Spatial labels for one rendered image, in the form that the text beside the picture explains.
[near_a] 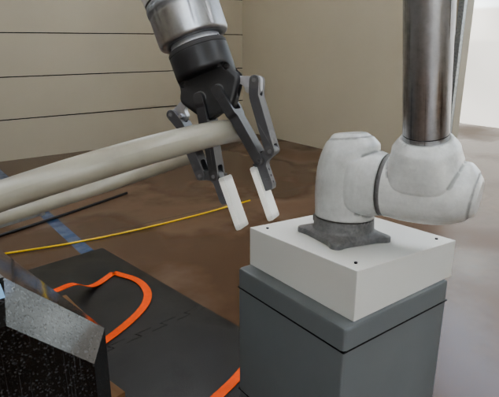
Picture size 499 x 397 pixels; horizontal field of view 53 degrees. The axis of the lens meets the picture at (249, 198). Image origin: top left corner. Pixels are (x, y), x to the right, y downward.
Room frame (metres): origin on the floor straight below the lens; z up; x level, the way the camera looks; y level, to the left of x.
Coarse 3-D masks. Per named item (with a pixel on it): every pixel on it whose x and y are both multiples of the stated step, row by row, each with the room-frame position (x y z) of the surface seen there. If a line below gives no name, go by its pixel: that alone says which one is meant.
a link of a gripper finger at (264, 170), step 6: (276, 150) 0.60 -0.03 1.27; (264, 156) 0.60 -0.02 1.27; (264, 162) 0.60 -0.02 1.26; (258, 168) 0.60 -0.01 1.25; (264, 168) 0.60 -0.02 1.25; (270, 168) 0.61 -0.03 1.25; (264, 174) 0.60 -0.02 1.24; (270, 174) 0.60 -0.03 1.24; (264, 180) 0.60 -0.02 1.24; (270, 180) 0.60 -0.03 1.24; (264, 186) 0.60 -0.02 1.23; (270, 186) 0.59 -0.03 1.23
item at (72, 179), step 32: (192, 128) 0.55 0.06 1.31; (224, 128) 0.60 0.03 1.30; (64, 160) 0.48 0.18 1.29; (96, 160) 0.48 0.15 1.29; (128, 160) 0.49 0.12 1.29; (160, 160) 0.52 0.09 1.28; (0, 192) 0.45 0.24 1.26; (32, 192) 0.46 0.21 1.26; (64, 192) 0.87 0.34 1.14; (96, 192) 0.89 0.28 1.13; (0, 224) 0.78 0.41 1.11
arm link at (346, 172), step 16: (336, 144) 1.21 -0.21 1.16; (352, 144) 1.19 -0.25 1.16; (368, 144) 1.19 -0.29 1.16; (320, 160) 1.24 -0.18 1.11; (336, 160) 1.19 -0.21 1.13; (352, 160) 1.18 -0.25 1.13; (368, 160) 1.17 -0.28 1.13; (320, 176) 1.22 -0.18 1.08; (336, 176) 1.18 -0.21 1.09; (352, 176) 1.16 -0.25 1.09; (368, 176) 1.14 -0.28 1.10; (320, 192) 1.21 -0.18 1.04; (336, 192) 1.18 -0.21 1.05; (352, 192) 1.16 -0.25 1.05; (368, 192) 1.14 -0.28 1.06; (320, 208) 1.21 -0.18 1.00; (336, 208) 1.18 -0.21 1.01; (352, 208) 1.16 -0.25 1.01; (368, 208) 1.15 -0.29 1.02
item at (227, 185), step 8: (224, 176) 0.62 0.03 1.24; (224, 184) 0.61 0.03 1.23; (232, 184) 0.62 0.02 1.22; (224, 192) 0.60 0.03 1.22; (232, 192) 0.62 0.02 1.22; (232, 200) 0.61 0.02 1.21; (240, 200) 0.63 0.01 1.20; (232, 208) 0.60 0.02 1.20; (240, 208) 0.62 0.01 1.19; (232, 216) 0.60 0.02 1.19; (240, 216) 0.61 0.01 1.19; (240, 224) 0.60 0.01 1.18
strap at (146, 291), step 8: (104, 280) 2.75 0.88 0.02; (136, 280) 2.75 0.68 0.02; (56, 288) 2.45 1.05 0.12; (64, 288) 2.45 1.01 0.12; (144, 288) 2.64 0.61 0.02; (144, 296) 2.55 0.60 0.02; (144, 304) 2.46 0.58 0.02; (136, 312) 2.38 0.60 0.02; (128, 320) 2.30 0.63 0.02; (120, 328) 2.22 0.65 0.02; (112, 336) 2.14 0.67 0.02; (232, 376) 1.84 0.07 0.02; (224, 384) 1.78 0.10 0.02; (232, 384) 1.78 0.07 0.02; (216, 392) 1.73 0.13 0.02; (224, 392) 1.73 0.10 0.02
